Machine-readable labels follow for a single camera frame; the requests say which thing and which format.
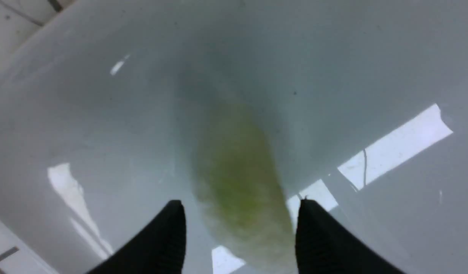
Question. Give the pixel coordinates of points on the green dumpling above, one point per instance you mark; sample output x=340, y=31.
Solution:
x=237, y=187

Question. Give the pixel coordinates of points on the white rectangular ceramic plate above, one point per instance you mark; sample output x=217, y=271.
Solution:
x=364, y=104

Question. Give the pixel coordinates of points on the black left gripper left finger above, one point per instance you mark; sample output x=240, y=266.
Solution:
x=159, y=248

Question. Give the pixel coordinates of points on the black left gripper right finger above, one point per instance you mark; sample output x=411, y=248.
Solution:
x=324, y=246

